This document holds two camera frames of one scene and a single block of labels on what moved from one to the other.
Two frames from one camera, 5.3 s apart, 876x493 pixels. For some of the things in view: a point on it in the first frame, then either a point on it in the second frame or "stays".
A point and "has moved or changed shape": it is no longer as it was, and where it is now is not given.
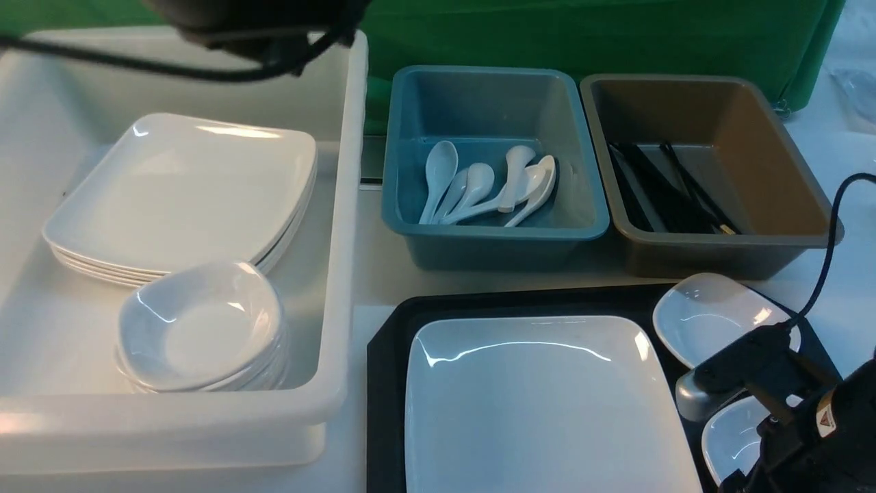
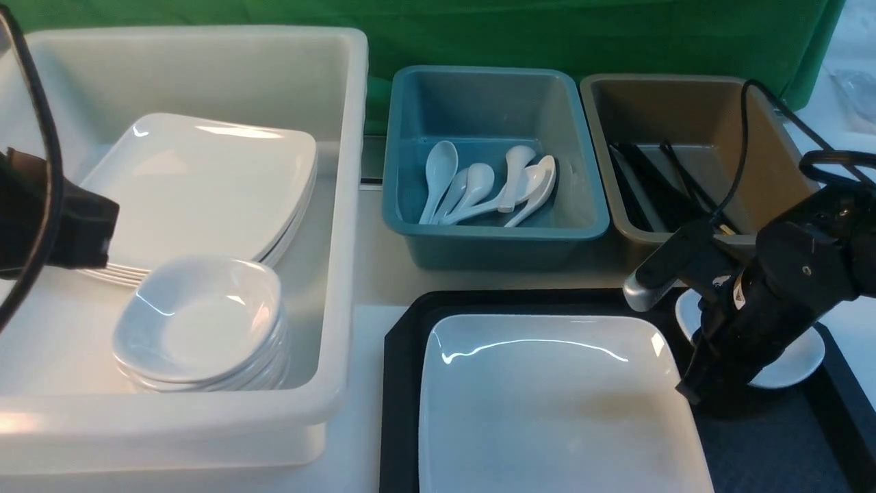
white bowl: x=697 y=315 has moved or changed shape
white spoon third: x=480 y=181 stays
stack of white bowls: x=202 y=350 stays
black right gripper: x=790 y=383 -> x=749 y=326
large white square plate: x=543 y=404 stays
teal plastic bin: x=483 y=112 stays
